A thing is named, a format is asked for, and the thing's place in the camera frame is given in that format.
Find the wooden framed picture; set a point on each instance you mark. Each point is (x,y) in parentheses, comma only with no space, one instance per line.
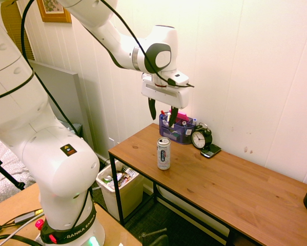
(53,10)

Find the purple desk organizer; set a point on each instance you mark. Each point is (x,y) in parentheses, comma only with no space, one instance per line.
(177,129)

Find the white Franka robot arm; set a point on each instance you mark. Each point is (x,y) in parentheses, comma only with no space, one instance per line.
(50,143)

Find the white patterned bedding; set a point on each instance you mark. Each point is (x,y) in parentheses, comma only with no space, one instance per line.
(4,169)

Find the black camera stand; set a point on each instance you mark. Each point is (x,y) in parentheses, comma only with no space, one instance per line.
(4,173)

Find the white drink can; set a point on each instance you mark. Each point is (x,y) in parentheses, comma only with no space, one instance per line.
(163,153)

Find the grey headboard panel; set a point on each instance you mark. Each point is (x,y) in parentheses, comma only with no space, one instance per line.
(66,97)

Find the white trash bin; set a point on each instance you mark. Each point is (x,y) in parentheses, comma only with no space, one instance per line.
(121,189)

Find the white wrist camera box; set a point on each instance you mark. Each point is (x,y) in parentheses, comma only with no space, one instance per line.
(177,78)

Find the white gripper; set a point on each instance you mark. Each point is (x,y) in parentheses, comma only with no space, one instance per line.
(166,93)

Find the wooden robot mounting table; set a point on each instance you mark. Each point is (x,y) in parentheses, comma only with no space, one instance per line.
(15,210)

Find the black alarm clock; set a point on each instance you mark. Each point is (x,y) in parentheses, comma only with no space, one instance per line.
(201,137)

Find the pink sticky note pad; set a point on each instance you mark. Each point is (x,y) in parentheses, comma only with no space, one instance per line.
(181,118)

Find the black chair part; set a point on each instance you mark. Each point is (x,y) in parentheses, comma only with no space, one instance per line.
(154,237)

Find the black mobile phone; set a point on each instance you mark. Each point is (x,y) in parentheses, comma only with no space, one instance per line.
(211,151)

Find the wooden table with black frame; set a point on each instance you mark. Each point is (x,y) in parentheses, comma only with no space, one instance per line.
(220,184)

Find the wooden window blind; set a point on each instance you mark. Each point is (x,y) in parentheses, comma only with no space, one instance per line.
(17,30)

